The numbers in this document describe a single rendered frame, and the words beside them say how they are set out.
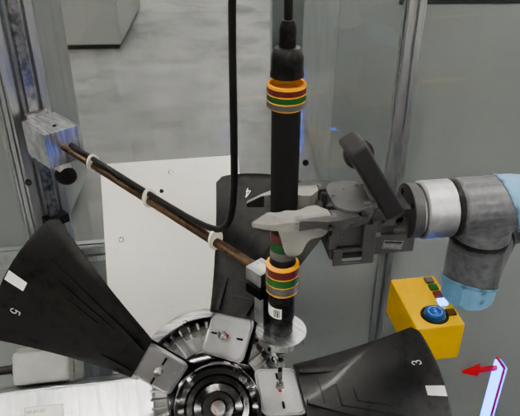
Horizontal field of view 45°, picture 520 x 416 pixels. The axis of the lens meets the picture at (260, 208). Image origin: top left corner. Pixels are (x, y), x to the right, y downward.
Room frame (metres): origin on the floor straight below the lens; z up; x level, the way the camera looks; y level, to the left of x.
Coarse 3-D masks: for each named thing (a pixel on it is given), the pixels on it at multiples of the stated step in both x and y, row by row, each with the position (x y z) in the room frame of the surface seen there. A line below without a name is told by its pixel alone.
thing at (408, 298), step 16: (400, 288) 1.04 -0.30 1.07; (416, 288) 1.04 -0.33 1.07; (400, 304) 1.00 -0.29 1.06; (416, 304) 0.99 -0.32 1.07; (432, 304) 0.99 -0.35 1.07; (448, 304) 0.99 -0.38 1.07; (400, 320) 0.99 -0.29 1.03; (416, 320) 0.94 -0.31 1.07; (432, 320) 0.94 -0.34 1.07; (448, 320) 0.94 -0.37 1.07; (432, 336) 0.92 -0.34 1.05; (448, 336) 0.92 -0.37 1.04; (448, 352) 0.92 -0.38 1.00
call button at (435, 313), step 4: (428, 308) 0.96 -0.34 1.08; (432, 308) 0.96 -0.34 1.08; (436, 308) 0.96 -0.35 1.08; (440, 308) 0.96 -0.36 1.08; (424, 312) 0.96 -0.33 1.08; (428, 312) 0.95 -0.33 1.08; (432, 312) 0.95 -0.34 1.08; (436, 312) 0.95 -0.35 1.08; (440, 312) 0.95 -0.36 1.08; (444, 312) 0.95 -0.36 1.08; (428, 316) 0.94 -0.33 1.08; (432, 316) 0.94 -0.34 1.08; (436, 316) 0.94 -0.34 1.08; (440, 316) 0.94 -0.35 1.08; (444, 316) 0.94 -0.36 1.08; (436, 320) 0.93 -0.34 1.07; (440, 320) 0.94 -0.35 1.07
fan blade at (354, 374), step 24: (408, 336) 0.77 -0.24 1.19; (312, 360) 0.72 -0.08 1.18; (336, 360) 0.72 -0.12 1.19; (360, 360) 0.72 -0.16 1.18; (384, 360) 0.72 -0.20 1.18; (432, 360) 0.72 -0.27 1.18; (312, 384) 0.66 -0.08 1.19; (336, 384) 0.67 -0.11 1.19; (360, 384) 0.67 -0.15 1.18; (384, 384) 0.67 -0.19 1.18; (408, 384) 0.68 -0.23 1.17; (432, 384) 0.68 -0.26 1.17; (312, 408) 0.62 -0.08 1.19; (336, 408) 0.62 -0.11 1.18; (360, 408) 0.63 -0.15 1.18; (384, 408) 0.63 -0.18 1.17; (408, 408) 0.64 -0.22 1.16; (432, 408) 0.65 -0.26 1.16
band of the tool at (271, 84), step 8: (296, 80) 0.67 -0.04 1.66; (304, 80) 0.66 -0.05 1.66; (272, 88) 0.64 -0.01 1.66; (280, 88) 0.63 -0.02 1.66; (288, 88) 0.63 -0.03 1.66; (296, 88) 0.63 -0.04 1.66; (304, 88) 0.64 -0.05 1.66; (272, 96) 0.64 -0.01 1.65; (280, 112) 0.63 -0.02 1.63; (288, 112) 0.63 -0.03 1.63
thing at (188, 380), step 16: (192, 368) 0.65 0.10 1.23; (208, 368) 0.62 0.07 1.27; (224, 368) 0.62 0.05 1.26; (240, 368) 0.64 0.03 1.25; (192, 384) 0.60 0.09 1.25; (208, 384) 0.61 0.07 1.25; (224, 384) 0.61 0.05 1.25; (240, 384) 0.61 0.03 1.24; (176, 400) 0.59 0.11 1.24; (192, 400) 0.60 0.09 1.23; (208, 400) 0.60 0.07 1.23; (224, 400) 0.60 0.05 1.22; (240, 400) 0.60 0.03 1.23; (256, 400) 0.60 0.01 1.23
